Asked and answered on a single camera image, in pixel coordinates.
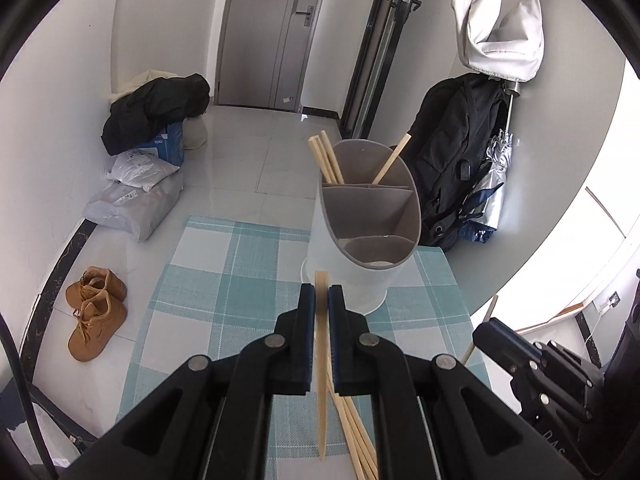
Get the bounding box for teal plaid placemat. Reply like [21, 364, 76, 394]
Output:
[119, 216, 472, 479]

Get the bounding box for white utensil holder grey dividers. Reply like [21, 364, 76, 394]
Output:
[300, 139, 421, 314]

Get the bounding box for silver blue folded umbrella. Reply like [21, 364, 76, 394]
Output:
[459, 93, 514, 244]

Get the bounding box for tan boot near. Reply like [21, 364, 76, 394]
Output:
[67, 290, 127, 362]

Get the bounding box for tan boot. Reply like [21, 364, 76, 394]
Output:
[65, 266, 127, 310]
[67, 290, 127, 362]

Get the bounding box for tan boot far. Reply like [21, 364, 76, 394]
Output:
[65, 266, 127, 310]

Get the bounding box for chopstick in holder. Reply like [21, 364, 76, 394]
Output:
[319, 130, 345, 184]
[372, 133, 411, 185]
[308, 136, 337, 184]

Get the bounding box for grey parcel bag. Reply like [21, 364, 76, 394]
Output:
[82, 174, 183, 242]

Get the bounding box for white plastic bags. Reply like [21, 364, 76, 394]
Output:
[106, 150, 179, 192]

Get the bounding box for blue cardboard box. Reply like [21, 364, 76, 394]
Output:
[137, 122, 184, 167]

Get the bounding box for white plastic bag lower left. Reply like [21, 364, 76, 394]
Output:
[6, 404, 84, 470]

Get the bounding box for black backpack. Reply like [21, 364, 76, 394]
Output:
[401, 73, 506, 252]

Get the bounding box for black jacket pile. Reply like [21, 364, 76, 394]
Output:
[101, 74, 210, 156]

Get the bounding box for white hanging garment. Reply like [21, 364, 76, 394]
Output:
[451, 0, 544, 84]

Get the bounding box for grey entrance door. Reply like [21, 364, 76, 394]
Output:
[215, 0, 322, 112]

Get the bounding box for glass sliding door black frame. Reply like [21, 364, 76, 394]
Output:
[340, 0, 422, 139]

